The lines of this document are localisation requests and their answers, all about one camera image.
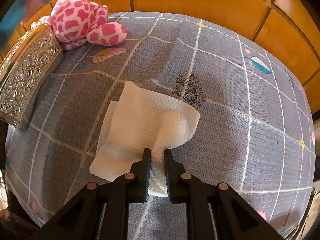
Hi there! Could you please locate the white paper towel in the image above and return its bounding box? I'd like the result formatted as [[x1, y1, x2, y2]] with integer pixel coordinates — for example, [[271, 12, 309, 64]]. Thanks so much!
[[89, 81, 200, 197]]

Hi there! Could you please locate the silver ornate tissue box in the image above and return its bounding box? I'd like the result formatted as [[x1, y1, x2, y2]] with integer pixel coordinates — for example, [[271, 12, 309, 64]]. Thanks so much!
[[1, 24, 63, 129]]

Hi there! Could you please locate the pink white plush toy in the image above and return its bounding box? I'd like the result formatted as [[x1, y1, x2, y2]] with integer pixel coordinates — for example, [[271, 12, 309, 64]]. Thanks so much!
[[30, 0, 127, 50]]

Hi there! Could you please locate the wooden headboard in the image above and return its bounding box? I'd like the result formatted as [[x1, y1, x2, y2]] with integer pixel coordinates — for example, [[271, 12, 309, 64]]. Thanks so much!
[[0, 0, 320, 113]]

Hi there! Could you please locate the blue elephant plush toy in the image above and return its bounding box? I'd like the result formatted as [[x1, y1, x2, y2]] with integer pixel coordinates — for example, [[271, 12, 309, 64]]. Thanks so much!
[[1, 0, 48, 50]]

